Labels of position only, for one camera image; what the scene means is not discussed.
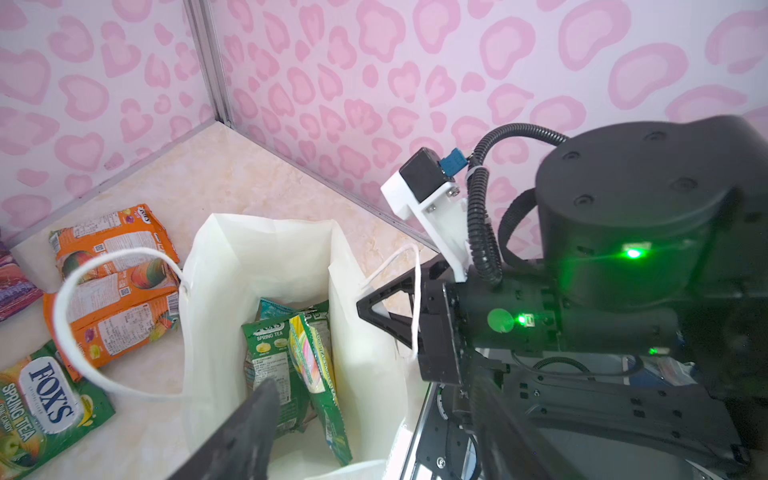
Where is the green yellow candy bag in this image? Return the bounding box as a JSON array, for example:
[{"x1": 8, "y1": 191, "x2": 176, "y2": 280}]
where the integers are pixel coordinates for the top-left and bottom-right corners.
[{"x1": 288, "y1": 310, "x2": 353, "y2": 466}]

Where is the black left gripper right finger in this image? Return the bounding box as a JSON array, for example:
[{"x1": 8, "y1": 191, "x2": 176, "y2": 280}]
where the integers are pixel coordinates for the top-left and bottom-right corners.
[{"x1": 467, "y1": 366, "x2": 584, "y2": 479}]

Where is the purple candy bag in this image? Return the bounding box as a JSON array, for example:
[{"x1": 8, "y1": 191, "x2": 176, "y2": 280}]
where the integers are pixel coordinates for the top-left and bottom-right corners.
[{"x1": 0, "y1": 243, "x2": 43, "y2": 322}]

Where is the orange candy bag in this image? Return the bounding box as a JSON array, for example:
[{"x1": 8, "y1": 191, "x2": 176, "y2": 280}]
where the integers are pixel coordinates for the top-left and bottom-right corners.
[
  {"x1": 49, "y1": 204, "x2": 179, "y2": 280},
  {"x1": 67, "y1": 263, "x2": 179, "y2": 368}
]

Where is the green Fox's spring tea bag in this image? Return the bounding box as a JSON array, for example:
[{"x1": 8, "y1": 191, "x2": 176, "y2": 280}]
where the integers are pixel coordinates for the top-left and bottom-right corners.
[{"x1": 241, "y1": 312, "x2": 313, "y2": 437}]

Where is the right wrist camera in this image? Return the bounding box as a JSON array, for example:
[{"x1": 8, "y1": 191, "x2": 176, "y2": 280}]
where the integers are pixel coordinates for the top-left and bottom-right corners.
[{"x1": 381, "y1": 147, "x2": 471, "y2": 283}]

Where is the orange candy bag upper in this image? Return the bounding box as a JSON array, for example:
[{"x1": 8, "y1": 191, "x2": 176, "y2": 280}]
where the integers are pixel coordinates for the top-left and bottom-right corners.
[{"x1": 49, "y1": 204, "x2": 179, "y2": 280}]

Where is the aluminium corner frame post left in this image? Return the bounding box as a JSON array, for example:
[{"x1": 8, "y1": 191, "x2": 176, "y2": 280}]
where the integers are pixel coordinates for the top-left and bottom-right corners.
[{"x1": 183, "y1": 0, "x2": 233, "y2": 128}]

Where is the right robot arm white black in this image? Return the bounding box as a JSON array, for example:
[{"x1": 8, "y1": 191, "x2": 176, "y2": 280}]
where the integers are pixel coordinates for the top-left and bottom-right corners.
[{"x1": 357, "y1": 115, "x2": 767, "y2": 479}]

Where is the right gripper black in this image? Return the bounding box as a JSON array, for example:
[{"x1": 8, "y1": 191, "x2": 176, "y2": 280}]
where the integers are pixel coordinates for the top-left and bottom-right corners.
[{"x1": 357, "y1": 263, "x2": 678, "y2": 384}]

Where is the green rainbow candy bag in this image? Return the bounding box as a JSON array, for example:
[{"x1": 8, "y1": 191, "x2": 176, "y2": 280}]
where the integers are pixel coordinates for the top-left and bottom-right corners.
[{"x1": 1, "y1": 341, "x2": 115, "y2": 479}]

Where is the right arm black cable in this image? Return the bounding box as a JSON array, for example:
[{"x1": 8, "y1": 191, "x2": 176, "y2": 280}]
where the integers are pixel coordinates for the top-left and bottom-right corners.
[{"x1": 466, "y1": 122, "x2": 568, "y2": 286}]

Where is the white paper bag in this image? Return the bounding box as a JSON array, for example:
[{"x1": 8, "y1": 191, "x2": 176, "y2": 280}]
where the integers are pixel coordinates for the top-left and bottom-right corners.
[{"x1": 52, "y1": 213, "x2": 430, "y2": 480}]

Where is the orange candy bag lower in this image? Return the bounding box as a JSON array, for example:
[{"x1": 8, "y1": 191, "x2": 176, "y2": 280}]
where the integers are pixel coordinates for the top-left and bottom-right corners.
[{"x1": 67, "y1": 263, "x2": 179, "y2": 368}]

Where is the teal mint candy bag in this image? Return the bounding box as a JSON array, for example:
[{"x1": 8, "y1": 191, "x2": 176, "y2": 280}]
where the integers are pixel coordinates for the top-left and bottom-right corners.
[{"x1": 256, "y1": 298, "x2": 296, "y2": 322}]

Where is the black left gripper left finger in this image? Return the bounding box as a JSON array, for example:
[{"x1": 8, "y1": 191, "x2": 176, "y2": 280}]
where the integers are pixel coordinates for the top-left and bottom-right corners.
[{"x1": 171, "y1": 378, "x2": 280, "y2": 480}]

